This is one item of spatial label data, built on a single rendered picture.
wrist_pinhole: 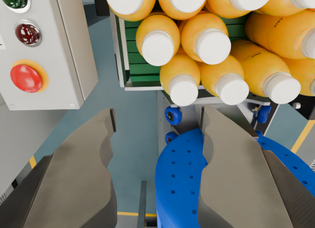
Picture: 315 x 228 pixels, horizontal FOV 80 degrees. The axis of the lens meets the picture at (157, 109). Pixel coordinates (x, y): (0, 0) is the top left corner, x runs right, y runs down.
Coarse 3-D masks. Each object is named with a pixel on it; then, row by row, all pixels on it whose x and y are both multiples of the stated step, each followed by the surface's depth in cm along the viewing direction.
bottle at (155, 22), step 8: (152, 16) 26; (160, 16) 26; (168, 16) 28; (144, 24) 26; (152, 24) 25; (160, 24) 25; (168, 24) 25; (136, 32) 27; (144, 32) 25; (152, 32) 24; (168, 32) 25; (176, 32) 26; (136, 40) 27; (176, 40) 26; (176, 48) 26
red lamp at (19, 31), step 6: (24, 24) 20; (18, 30) 20; (24, 30) 20; (30, 30) 20; (18, 36) 20; (24, 36) 20; (30, 36) 20; (36, 36) 21; (24, 42) 20; (30, 42) 20; (36, 42) 21
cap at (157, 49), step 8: (160, 32) 23; (144, 40) 23; (152, 40) 22; (160, 40) 22; (168, 40) 22; (144, 48) 23; (152, 48) 23; (160, 48) 23; (168, 48) 23; (144, 56) 23; (152, 56) 23; (160, 56) 23; (168, 56) 23; (152, 64) 24; (160, 64) 24
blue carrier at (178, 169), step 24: (168, 144) 40; (192, 144) 40; (264, 144) 40; (168, 168) 35; (192, 168) 34; (288, 168) 34; (168, 192) 30; (192, 192) 31; (312, 192) 30; (168, 216) 28; (192, 216) 27
